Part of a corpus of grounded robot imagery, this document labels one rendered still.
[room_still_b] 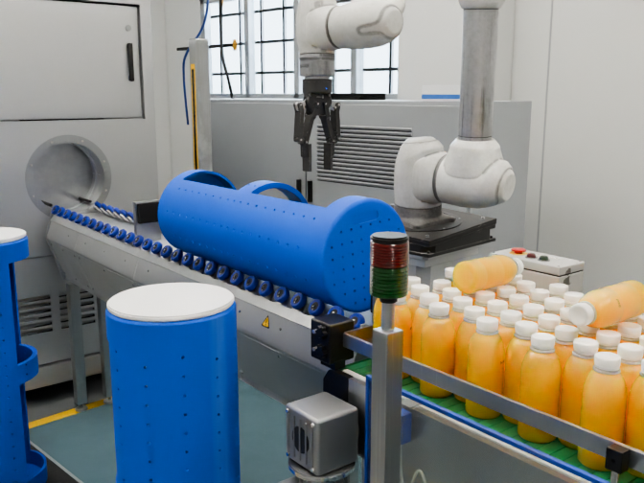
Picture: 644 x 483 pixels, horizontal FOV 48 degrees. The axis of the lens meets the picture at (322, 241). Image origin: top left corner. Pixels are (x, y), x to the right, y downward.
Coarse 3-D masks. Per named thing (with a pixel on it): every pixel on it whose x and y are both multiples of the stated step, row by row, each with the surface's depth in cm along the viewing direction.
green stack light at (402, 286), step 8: (376, 272) 116; (384, 272) 115; (392, 272) 115; (400, 272) 115; (376, 280) 116; (384, 280) 115; (392, 280) 115; (400, 280) 116; (376, 288) 116; (384, 288) 116; (392, 288) 116; (400, 288) 116; (376, 296) 117; (384, 296) 116; (392, 296) 116; (400, 296) 116
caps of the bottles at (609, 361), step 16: (560, 288) 153; (496, 304) 141; (512, 304) 146; (528, 304) 141; (544, 304) 144; (560, 304) 142; (480, 320) 131; (496, 320) 131; (512, 320) 134; (544, 320) 132; (560, 320) 132; (640, 320) 132; (544, 336) 122; (560, 336) 125; (576, 336) 125; (608, 336) 122; (624, 336) 127; (640, 336) 122; (576, 352) 119; (592, 352) 118; (608, 352) 115; (624, 352) 116; (640, 352) 116; (608, 368) 112
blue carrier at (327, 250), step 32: (192, 192) 223; (224, 192) 210; (256, 192) 203; (288, 192) 212; (160, 224) 235; (192, 224) 217; (224, 224) 203; (256, 224) 191; (288, 224) 181; (320, 224) 172; (352, 224) 173; (384, 224) 179; (224, 256) 208; (256, 256) 192; (288, 256) 179; (320, 256) 169; (352, 256) 174; (288, 288) 191; (320, 288) 173; (352, 288) 176
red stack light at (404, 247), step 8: (376, 248) 115; (384, 248) 114; (392, 248) 114; (400, 248) 115; (408, 248) 117; (376, 256) 116; (384, 256) 115; (392, 256) 115; (400, 256) 115; (408, 256) 117; (376, 264) 116; (384, 264) 115; (392, 264) 115; (400, 264) 115
